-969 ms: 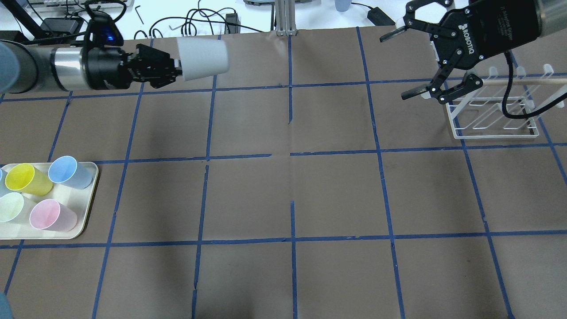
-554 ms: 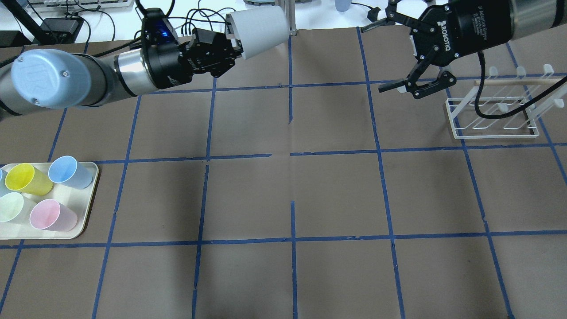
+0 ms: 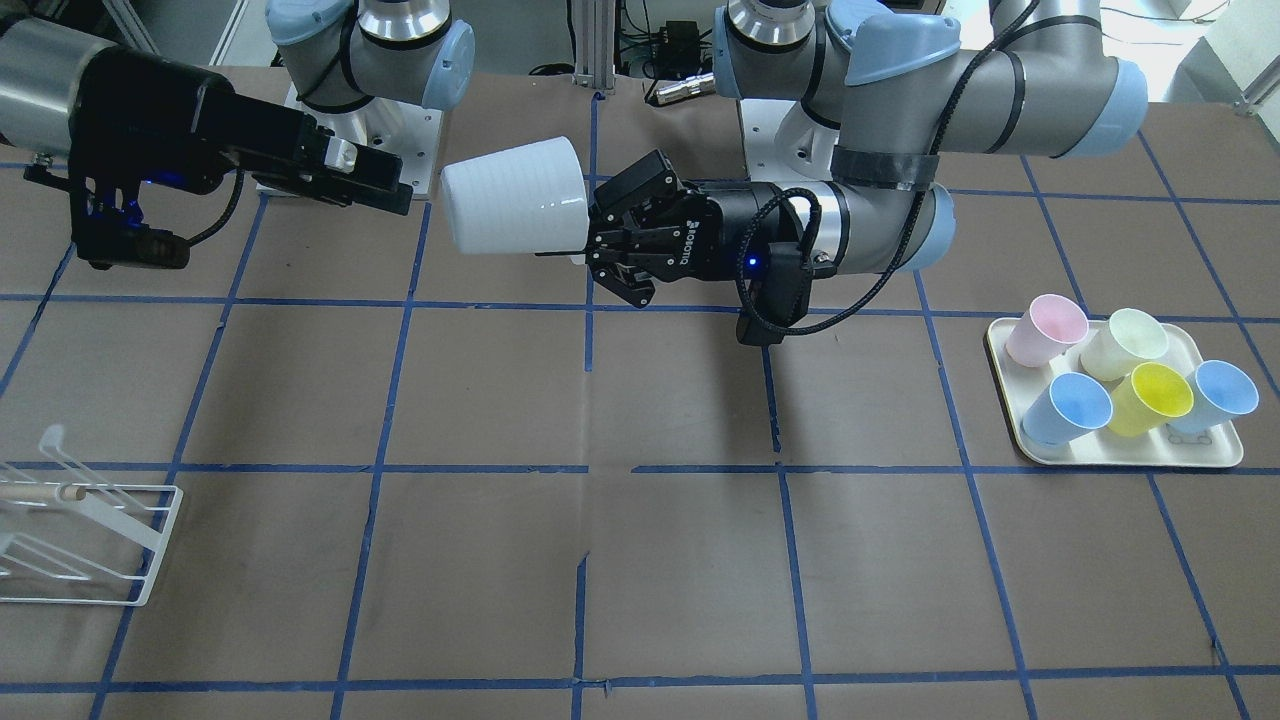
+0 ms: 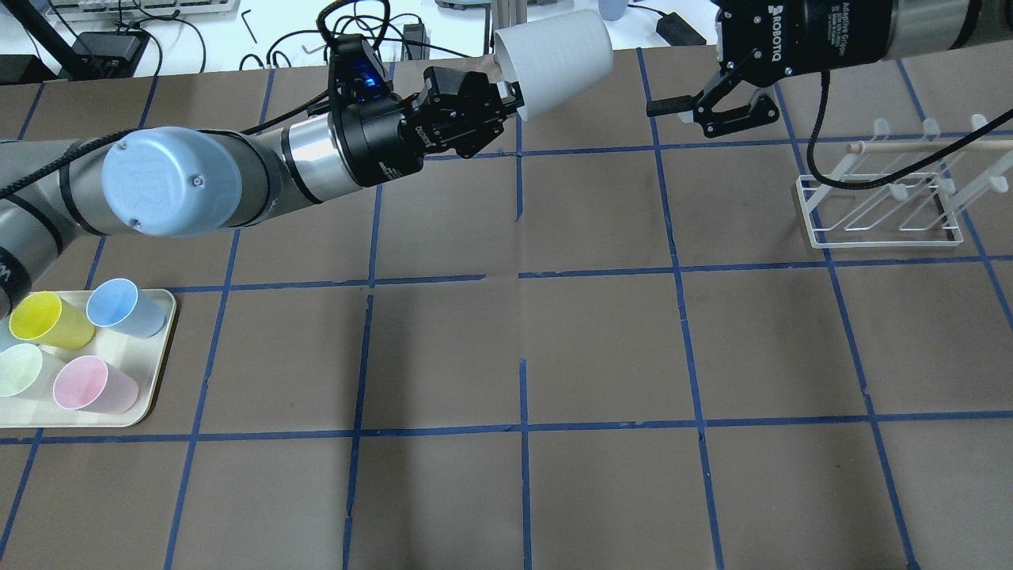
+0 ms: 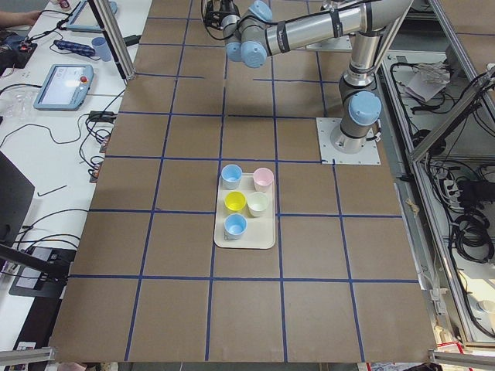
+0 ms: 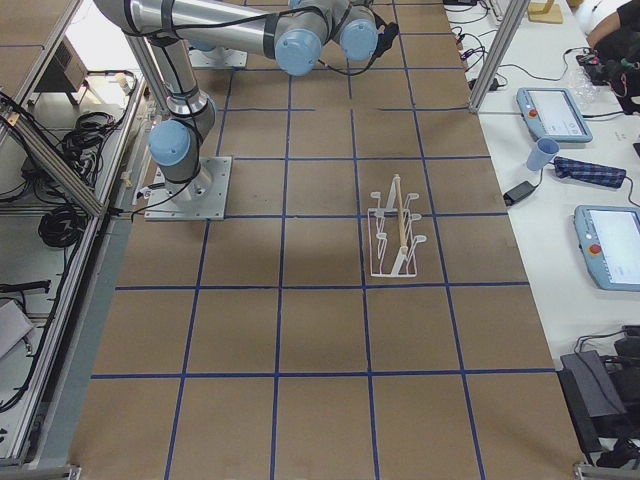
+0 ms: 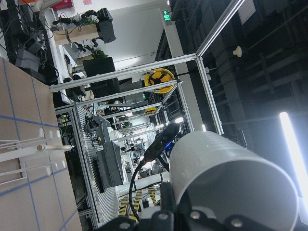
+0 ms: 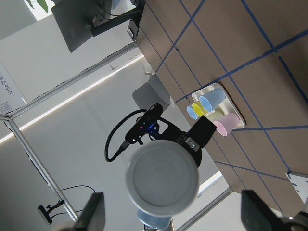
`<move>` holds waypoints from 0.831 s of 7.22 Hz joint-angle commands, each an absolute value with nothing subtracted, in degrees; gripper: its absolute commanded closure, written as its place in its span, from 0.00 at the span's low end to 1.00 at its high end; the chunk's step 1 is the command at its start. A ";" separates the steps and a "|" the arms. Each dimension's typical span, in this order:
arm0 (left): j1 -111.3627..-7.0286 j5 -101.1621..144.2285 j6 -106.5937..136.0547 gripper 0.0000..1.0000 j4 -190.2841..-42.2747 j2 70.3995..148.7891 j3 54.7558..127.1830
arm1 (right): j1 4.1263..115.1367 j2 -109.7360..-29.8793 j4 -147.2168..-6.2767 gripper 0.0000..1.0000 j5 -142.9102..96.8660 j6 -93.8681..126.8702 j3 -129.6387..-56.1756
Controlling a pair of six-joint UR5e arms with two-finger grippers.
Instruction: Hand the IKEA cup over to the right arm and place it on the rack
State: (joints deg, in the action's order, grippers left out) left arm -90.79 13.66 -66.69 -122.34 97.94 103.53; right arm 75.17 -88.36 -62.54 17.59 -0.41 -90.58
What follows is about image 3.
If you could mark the grey cup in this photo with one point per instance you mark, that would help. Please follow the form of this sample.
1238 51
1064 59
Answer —
524 200

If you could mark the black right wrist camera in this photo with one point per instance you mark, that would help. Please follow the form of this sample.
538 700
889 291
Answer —
107 228

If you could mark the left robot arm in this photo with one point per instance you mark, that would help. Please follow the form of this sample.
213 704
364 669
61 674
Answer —
878 96

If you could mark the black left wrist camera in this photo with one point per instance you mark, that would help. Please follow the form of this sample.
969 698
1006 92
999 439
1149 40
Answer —
779 286

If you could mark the aluminium frame post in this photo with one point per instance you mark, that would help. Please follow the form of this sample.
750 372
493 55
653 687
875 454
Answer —
594 35

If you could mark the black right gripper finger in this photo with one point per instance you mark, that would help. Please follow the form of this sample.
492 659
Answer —
380 189
362 164

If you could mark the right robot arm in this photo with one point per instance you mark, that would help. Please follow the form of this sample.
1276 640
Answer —
345 58

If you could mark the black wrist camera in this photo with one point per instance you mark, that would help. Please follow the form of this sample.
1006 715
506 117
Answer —
779 286
107 228

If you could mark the light blue cup far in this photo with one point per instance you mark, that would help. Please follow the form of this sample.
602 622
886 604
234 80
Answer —
1072 405

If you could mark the light blue cup near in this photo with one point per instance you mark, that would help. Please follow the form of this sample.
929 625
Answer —
1221 392

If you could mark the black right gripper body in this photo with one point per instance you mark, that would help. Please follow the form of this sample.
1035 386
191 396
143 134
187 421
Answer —
170 110

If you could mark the light blue cup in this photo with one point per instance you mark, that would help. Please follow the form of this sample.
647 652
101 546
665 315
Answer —
1221 392
1072 405

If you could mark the white wire cup rack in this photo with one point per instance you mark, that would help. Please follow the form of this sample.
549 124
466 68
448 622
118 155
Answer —
80 538

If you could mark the pale green cup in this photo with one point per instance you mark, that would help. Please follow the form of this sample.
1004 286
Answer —
1129 338

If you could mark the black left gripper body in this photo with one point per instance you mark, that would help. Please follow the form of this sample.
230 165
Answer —
722 232

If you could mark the yellow cup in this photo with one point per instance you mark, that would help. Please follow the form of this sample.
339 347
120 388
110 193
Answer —
1153 394

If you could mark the pink cup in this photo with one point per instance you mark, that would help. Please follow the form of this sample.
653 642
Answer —
1050 326

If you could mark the beige serving tray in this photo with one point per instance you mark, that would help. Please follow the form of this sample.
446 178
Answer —
1162 447

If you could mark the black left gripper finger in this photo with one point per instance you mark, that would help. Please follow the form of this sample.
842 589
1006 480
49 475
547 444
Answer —
623 266
639 201

